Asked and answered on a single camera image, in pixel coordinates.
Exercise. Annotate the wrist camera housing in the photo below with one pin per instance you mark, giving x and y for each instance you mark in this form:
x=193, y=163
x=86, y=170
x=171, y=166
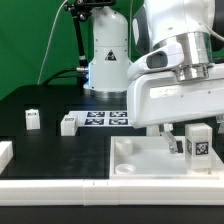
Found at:
x=165, y=58

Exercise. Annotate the black camera stand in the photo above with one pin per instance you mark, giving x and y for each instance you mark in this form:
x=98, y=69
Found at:
x=80, y=11

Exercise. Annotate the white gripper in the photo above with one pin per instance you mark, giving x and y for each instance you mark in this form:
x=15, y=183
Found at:
x=159, y=98

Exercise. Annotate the white square table top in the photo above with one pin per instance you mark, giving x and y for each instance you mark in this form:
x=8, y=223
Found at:
x=142, y=157

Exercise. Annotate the white U-shaped fence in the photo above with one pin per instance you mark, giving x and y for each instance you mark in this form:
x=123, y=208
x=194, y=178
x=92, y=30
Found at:
x=112, y=192

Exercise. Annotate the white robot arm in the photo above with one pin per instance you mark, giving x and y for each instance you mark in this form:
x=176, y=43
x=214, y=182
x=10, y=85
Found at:
x=156, y=24

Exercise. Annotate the white marker plate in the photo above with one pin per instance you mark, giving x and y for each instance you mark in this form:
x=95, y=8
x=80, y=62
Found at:
x=101, y=118

